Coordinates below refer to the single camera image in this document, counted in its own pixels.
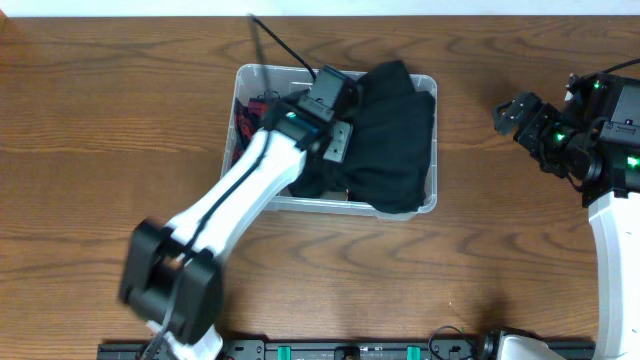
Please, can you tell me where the red navy plaid shirt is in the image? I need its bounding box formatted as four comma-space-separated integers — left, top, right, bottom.
232, 92, 269, 164

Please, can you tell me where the large black garment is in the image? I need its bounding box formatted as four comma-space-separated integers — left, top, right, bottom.
288, 60, 436, 214

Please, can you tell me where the clear plastic storage bin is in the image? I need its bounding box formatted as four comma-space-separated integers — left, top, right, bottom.
231, 64, 438, 221

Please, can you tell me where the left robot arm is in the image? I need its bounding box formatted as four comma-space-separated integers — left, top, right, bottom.
119, 65, 361, 359

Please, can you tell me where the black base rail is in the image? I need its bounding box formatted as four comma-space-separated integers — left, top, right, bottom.
96, 328, 595, 360

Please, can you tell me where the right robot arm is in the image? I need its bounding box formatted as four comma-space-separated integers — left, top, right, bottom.
493, 70, 639, 359

